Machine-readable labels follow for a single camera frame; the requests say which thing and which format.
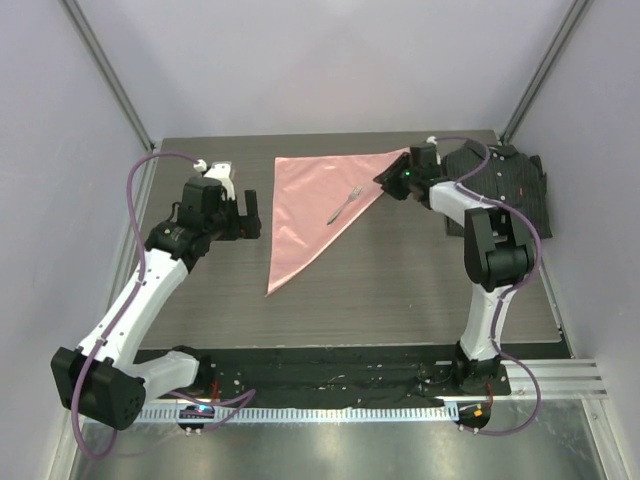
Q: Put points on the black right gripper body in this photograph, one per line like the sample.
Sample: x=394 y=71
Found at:
x=411 y=178

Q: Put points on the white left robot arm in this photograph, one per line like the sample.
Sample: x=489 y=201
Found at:
x=100 y=378

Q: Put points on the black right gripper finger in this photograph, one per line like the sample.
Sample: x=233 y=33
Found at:
x=396 y=187
x=395 y=170

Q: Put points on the pink satin napkin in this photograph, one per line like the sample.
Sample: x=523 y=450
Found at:
x=307 y=190

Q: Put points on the dark striped folded shirt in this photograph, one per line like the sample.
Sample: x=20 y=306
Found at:
x=510 y=176

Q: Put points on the right aluminium frame post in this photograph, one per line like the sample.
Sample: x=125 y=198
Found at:
x=570 y=23

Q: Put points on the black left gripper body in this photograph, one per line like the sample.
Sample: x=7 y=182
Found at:
x=231 y=229

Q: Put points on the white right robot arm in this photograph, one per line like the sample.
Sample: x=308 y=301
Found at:
x=500 y=251

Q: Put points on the aluminium frame post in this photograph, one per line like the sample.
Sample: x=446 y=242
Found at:
x=570 y=23
x=92 y=44

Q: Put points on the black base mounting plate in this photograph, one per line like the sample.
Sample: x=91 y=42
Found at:
x=339 y=377

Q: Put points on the silver metal fork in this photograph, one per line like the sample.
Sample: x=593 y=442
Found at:
x=353 y=195

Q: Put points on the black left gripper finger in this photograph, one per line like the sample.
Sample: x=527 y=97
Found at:
x=250 y=197
x=231 y=208

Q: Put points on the left aluminium frame post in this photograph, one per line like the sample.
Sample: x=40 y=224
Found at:
x=92 y=44

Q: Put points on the white slotted cable duct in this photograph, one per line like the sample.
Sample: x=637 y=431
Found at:
x=169 y=412

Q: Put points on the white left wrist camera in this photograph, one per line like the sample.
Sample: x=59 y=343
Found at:
x=221 y=171

